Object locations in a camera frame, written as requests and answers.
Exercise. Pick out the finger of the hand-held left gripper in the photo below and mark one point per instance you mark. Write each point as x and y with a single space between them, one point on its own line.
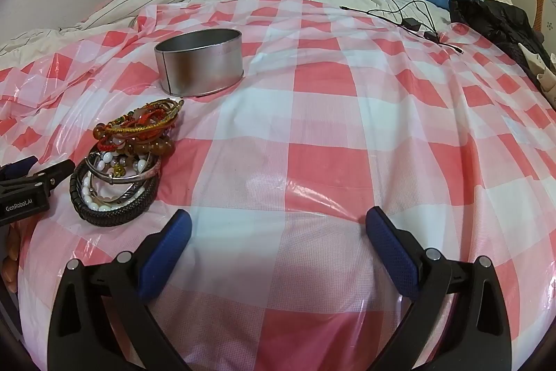
19 167
52 173

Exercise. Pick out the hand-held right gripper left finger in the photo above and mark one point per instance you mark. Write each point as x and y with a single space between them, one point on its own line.
167 253

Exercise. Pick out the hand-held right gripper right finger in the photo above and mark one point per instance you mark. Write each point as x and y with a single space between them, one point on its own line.
393 256

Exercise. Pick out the small bowl with beads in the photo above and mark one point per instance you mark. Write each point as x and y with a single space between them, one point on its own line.
108 219

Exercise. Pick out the round metal tin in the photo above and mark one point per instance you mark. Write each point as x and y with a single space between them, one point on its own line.
200 62

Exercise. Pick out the person's left hand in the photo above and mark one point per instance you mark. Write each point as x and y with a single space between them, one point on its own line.
11 262

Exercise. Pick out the red white checkered tablecloth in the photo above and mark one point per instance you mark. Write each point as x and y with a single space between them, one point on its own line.
321 93

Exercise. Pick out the black charger adapter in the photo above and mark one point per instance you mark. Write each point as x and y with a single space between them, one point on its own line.
411 24
431 36

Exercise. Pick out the beige garment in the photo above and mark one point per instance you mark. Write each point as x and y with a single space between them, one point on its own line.
543 71

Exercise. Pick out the black jacket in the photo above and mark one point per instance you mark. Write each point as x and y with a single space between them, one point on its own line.
499 19

